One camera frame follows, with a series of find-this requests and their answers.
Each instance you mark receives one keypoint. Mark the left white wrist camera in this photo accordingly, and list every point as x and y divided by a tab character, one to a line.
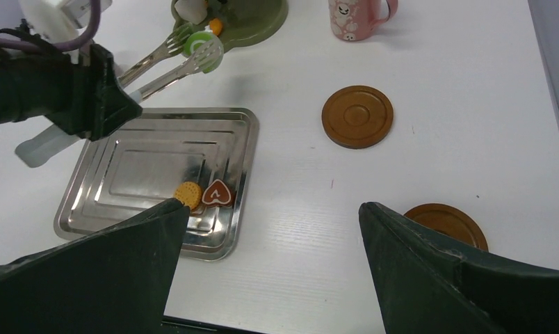
65	24

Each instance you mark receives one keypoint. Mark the brown wooden coaster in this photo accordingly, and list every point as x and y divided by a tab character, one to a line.
357	117
450	221

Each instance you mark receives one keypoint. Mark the stainless steel tray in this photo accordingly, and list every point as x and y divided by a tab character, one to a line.
142	163

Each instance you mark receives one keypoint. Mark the brown wooden coaster far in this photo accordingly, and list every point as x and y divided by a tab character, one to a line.
357	117

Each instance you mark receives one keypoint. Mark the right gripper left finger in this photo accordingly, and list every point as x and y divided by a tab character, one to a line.
116	280

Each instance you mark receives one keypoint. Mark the orange fish cake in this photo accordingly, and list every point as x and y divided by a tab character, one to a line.
215	26

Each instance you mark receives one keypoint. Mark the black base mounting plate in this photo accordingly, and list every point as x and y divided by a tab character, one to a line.
177	325

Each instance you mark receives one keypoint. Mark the green swiss roll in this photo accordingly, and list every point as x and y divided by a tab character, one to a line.
207	46

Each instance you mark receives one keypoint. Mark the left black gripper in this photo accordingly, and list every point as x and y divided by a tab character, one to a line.
83	99

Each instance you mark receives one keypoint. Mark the brown heart cookie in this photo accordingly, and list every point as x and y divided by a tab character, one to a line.
218	194

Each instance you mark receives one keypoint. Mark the white swiss roll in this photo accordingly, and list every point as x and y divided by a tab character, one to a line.
193	11

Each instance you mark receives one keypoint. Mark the brown wooden coaster near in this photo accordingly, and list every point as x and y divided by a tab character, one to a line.
450	221

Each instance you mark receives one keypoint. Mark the pink floral mug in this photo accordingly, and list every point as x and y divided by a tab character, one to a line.
356	20

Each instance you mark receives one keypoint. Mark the round tan biscuit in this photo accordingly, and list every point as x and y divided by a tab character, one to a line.
190	194

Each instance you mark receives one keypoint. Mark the green three-tier serving stand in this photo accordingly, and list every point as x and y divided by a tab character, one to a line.
244	23

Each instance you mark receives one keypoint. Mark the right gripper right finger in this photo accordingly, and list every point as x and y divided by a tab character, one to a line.
427	282

